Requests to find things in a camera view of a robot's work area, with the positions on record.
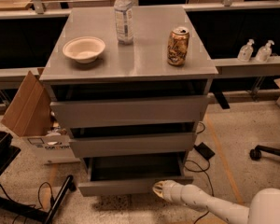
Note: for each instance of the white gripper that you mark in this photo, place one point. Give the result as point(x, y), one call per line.
point(170, 190)

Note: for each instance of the grey bottom drawer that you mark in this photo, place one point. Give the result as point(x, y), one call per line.
point(120, 175)

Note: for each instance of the grey drawer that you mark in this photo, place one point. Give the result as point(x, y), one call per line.
point(120, 175)
point(132, 145)
point(124, 112)

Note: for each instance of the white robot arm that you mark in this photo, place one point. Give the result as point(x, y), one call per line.
point(264, 207)

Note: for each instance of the grey middle drawer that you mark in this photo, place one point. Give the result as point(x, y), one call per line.
point(132, 145)

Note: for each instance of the grey drawer cabinet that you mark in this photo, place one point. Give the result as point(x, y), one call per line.
point(135, 71)

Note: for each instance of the grey top drawer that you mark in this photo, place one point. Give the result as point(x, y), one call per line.
point(124, 112)

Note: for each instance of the black power adapter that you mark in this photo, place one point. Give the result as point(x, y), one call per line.
point(205, 151)

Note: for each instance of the black office chair base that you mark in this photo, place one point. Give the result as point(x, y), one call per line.
point(255, 153)

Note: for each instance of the gold soda can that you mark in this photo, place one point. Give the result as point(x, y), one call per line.
point(177, 48)

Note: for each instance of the left hand sanitizer bottle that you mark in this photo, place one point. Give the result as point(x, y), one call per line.
point(246, 51)

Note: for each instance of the hand sanitizer bottle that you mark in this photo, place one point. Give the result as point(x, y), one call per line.
point(246, 51)
point(265, 52)

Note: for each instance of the open cardboard box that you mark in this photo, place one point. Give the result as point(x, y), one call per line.
point(30, 117)

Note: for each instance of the white paper bowl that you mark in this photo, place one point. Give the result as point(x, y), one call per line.
point(85, 49)

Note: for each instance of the right hand sanitizer bottle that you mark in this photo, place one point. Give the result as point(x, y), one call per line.
point(265, 52)

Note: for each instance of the black bin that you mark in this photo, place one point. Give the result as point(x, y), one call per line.
point(7, 152)

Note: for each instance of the black stand leg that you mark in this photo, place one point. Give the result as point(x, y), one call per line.
point(37, 213)

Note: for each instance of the clear plastic water bottle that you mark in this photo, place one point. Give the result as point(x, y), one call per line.
point(124, 21)

